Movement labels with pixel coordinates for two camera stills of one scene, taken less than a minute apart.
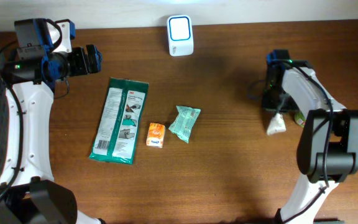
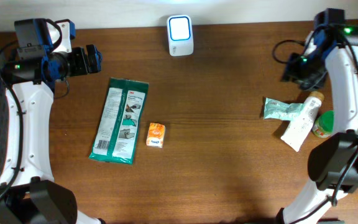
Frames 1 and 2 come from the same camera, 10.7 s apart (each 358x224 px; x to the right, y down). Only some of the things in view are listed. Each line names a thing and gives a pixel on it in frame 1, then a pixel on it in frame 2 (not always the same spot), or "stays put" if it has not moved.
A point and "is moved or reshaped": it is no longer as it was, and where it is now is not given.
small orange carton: (156, 135) stays put
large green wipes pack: (117, 135) stays put
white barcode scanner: (180, 32) stays put
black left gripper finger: (94, 59) stays put
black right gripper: (269, 106) → (290, 70)
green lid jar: (299, 118) is moved or reshaped
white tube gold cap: (276, 125) → (297, 129)
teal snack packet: (181, 126) → (278, 110)
